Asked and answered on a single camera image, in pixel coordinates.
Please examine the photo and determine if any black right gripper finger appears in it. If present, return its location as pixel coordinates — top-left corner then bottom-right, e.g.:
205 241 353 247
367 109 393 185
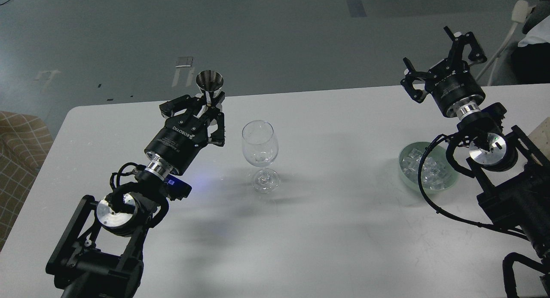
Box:
443 26 488 73
400 57 434 104

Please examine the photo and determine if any wooden block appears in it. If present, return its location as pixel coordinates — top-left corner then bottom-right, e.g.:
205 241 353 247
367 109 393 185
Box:
528 117 550 160

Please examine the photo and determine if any pile of ice cubes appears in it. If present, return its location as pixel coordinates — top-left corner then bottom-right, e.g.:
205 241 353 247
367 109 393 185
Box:
400 148 451 190

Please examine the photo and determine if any steel double jigger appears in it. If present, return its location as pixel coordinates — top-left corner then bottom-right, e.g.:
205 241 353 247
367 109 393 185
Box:
195 70 225 113

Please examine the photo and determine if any clear wine glass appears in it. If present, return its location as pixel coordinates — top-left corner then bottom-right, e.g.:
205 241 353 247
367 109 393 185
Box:
241 120 281 194

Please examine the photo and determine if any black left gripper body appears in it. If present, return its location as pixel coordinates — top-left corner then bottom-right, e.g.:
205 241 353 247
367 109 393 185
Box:
144 115 211 176

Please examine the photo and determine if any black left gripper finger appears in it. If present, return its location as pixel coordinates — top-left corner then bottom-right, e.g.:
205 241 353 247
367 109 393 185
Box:
159 95 204 127
202 101 226 147

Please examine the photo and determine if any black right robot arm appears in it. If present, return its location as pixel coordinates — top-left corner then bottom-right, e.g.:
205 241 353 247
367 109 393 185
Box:
400 26 550 298

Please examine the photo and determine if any green bowl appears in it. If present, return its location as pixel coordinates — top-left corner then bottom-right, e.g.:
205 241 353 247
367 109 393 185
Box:
397 141 459 195

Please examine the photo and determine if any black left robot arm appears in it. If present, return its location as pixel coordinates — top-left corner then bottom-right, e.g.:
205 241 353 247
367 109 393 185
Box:
45 91 226 298

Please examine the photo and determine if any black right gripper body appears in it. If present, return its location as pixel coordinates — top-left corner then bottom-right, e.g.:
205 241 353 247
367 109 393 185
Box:
428 65 486 118

